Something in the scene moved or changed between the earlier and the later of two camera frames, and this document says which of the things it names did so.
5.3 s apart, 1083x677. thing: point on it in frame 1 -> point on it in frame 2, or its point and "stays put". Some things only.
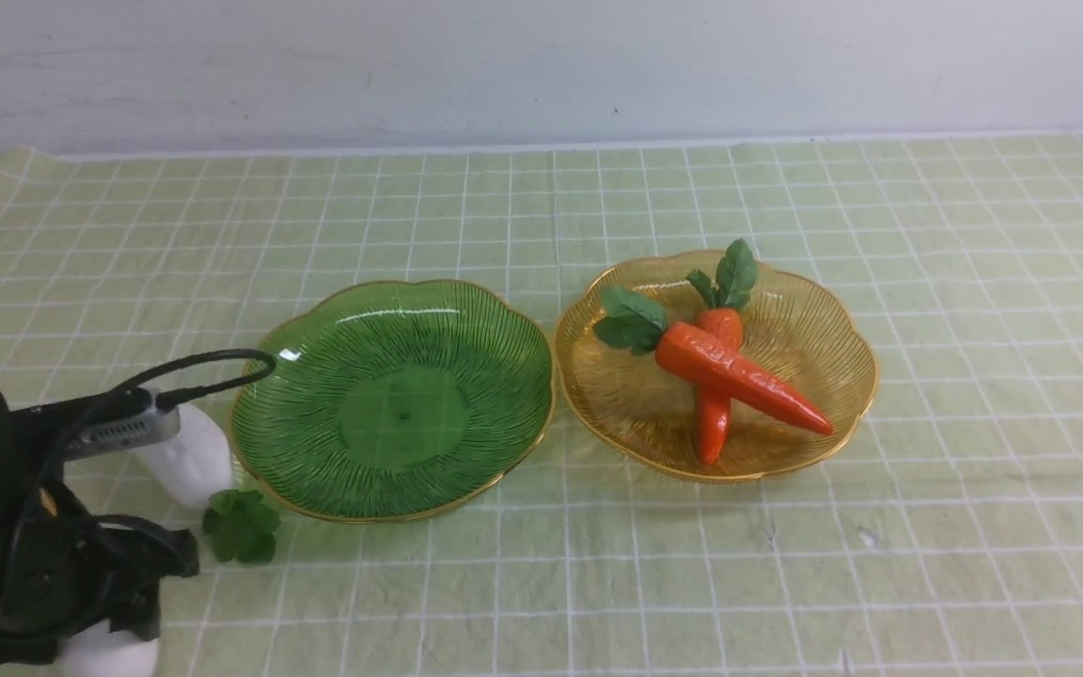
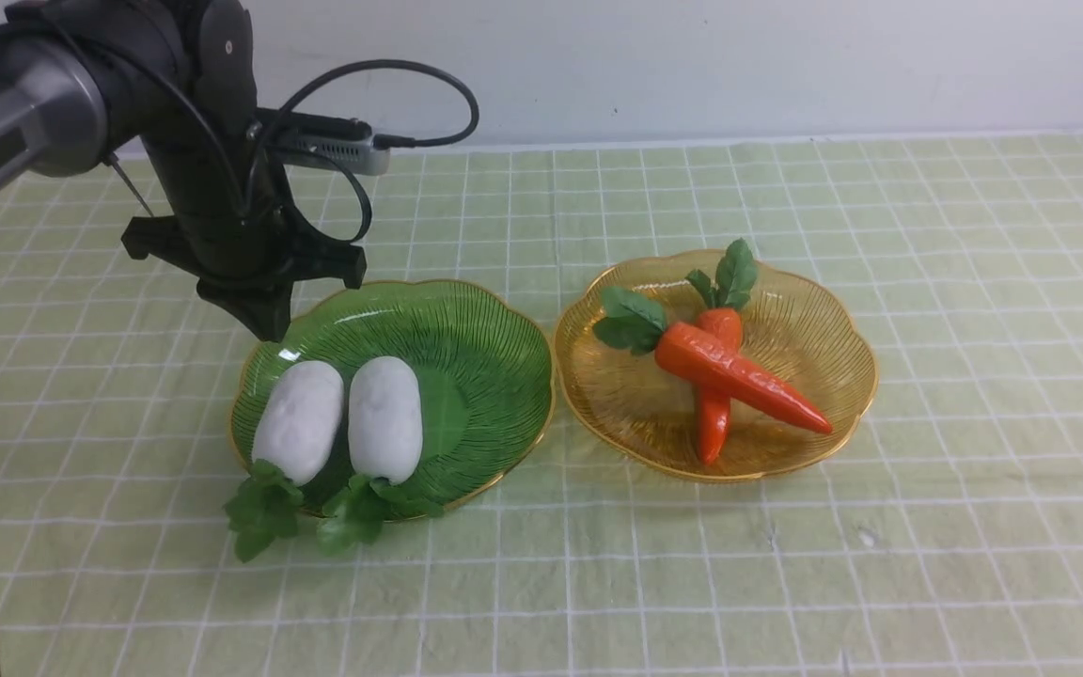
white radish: [93, 651] -> [297, 428]
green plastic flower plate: [390, 401] stays put
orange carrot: [635, 322] stays put
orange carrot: [721, 320] stays put
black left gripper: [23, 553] -> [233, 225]
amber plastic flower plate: [798, 332] stays put
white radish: [195, 470] -> [385, 432]
